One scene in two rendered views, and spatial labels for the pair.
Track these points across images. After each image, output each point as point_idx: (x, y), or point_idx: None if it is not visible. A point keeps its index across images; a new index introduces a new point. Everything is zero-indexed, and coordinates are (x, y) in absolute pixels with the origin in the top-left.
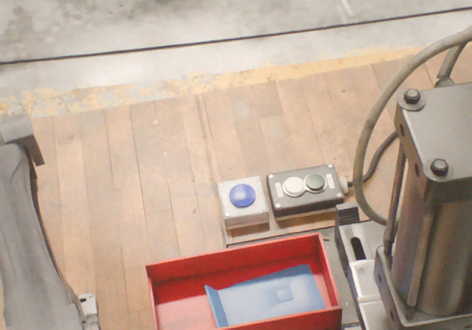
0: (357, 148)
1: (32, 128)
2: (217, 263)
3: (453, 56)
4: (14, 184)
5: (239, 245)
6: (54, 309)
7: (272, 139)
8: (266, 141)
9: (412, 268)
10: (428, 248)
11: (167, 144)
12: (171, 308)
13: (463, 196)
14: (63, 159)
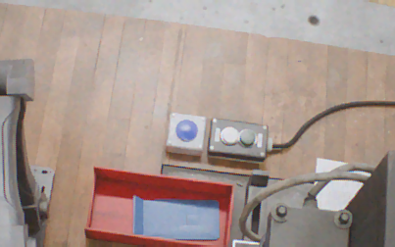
0: (245, 207)
1: (28, 83)
2: (149, 180)
3: (323, 184)
4: (5, 126)
5: (172, 168)
6: (9, 224)
7: (228, 84)
8: (223, 84)
9: None
10: None
11: (144, 61)
12: (105, 201)
13: None
14: (62, 50)
